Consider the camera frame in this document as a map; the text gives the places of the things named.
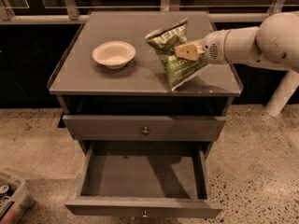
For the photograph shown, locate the white cylindrical post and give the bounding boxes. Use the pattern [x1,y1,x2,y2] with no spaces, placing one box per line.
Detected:
[265,70,299,117]

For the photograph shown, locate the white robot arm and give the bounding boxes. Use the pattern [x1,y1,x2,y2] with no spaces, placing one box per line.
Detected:
[174,12,299,72]

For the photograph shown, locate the grey wooden drawer cabinet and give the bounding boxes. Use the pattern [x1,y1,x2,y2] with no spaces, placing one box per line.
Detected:
[49,11,242,151]

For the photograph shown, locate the soda can in bin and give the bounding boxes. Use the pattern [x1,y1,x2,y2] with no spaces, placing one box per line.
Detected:
[0,185,9,195]

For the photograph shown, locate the grey open middle drawer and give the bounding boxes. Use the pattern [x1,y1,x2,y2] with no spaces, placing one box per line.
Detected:
[65,141,222,218]

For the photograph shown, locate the clear plastic storage bin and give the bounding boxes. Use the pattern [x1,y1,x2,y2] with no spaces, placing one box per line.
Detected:
[0,169,35,224]

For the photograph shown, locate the white paper bowl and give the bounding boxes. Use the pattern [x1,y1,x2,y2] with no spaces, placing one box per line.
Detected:
[93,41,135,69]

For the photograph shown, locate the round brass middle knob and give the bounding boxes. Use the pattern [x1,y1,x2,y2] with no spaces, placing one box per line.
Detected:
[142,211,149,218]

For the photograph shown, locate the green jalapeno chip bag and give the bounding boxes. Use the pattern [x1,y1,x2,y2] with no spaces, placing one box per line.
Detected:
[145,18,207,91]

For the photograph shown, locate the metal railing frame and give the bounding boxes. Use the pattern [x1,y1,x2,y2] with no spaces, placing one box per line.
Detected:
[0,0,299,22]

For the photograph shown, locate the grey top drawer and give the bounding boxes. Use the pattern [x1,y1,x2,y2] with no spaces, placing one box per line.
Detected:
[63,115,226,141]

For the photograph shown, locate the round brass top knob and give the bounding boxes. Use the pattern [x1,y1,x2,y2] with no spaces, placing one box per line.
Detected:
[142,127,150,135]

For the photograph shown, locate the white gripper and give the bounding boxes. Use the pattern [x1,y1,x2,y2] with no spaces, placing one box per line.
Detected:
[174,30,230,64]

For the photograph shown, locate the round brass knob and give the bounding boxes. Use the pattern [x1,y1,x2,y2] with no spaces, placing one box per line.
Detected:
[142,127,150,135]
[142,211,149,218]

